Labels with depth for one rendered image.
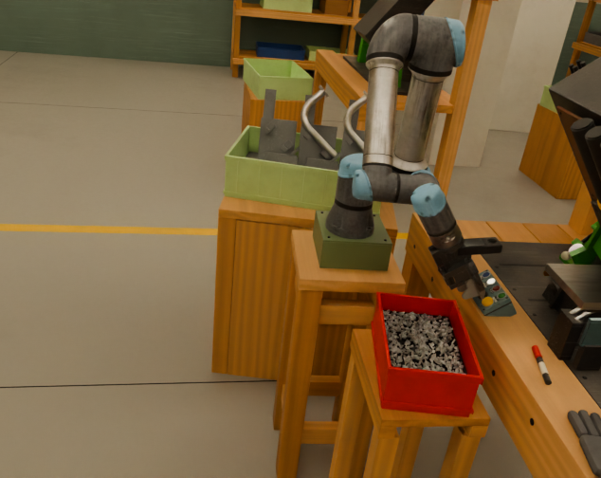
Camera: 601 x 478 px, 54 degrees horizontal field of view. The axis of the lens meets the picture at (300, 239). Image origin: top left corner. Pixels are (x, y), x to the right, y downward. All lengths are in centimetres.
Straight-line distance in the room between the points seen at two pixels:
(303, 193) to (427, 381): 112
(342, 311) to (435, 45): 81
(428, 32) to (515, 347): 80
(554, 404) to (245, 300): 137
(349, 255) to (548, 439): 76
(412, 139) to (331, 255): 41
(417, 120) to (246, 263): 98
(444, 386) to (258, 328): 125
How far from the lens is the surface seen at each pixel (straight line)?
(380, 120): 151
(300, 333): 184
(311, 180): 227
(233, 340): 256
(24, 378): 275
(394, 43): 157
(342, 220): 177
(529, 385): 146
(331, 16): 791
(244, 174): 230
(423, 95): 165
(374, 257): 181
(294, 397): 201
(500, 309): 165
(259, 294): 241
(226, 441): 240
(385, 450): 147
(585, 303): 136
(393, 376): 136
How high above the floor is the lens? 174
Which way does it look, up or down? 27 degrees down
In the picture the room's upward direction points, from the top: 7 degrees clockwise
